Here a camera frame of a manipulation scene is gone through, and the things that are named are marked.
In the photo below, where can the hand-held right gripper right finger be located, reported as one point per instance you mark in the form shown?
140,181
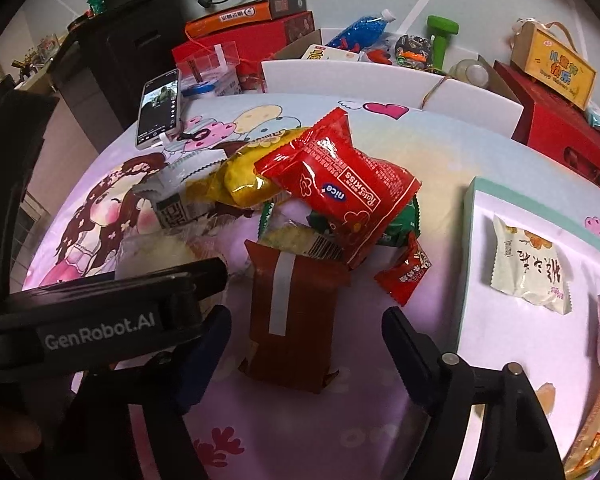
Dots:
410,355

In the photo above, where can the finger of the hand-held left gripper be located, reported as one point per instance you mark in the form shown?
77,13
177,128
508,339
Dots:
205,277

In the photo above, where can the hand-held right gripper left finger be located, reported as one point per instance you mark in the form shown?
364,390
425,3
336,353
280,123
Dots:
205,360

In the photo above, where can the clear round pastry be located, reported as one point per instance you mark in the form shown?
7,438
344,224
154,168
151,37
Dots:
155,250

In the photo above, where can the green white snack packet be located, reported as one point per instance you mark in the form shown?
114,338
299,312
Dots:
180,200

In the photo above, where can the small red candy packet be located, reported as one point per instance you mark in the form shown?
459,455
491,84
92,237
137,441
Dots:
405,272

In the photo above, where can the dark red snack packet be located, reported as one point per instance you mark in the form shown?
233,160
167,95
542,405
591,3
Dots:
300,330

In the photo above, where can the green edged clear snack packet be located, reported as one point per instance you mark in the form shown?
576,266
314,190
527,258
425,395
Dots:
300,237

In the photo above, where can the yellow clear snack packet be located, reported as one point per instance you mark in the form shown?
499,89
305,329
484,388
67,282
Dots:
245,180

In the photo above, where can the teal rimmed white box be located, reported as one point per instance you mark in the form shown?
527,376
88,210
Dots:
520,360

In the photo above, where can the cream snack packet brown script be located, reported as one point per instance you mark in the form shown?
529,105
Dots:
527,265

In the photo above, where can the bright red puffed snack packet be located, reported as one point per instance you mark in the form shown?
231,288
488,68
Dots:
340,180

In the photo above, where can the yellow swiss roll packet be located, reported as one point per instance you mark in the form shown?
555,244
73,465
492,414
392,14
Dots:
597,435

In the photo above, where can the white smartphone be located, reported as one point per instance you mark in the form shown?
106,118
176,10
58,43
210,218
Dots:
159,107

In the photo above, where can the clear plastic box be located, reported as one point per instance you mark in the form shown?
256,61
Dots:
207,67

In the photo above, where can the black cabinet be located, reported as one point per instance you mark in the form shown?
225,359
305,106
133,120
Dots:
130,50

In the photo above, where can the large red gift box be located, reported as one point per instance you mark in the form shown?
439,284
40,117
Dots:
260,42

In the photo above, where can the white cardboard box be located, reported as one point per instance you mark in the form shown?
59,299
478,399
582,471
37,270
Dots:
360,82

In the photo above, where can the small yellow white box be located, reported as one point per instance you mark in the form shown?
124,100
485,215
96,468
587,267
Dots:
330,53

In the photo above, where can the orange flat box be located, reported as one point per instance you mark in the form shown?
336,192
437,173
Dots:
240,16

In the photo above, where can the red carry box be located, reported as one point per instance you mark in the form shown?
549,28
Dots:
555,130

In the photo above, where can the clear round bottle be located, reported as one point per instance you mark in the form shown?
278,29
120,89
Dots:
469,72

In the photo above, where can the blue bead bottle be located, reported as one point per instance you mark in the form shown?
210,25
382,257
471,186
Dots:
360,32

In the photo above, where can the green plastic item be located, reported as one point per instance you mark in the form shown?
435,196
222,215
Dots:
95,0

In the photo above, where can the dark colourful toy bag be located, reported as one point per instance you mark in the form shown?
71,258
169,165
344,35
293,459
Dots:
415,51

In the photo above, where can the light blue tissue packet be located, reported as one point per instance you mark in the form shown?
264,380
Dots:
597,115

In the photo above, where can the green dumbbell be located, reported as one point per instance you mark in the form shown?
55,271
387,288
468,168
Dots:
441,42

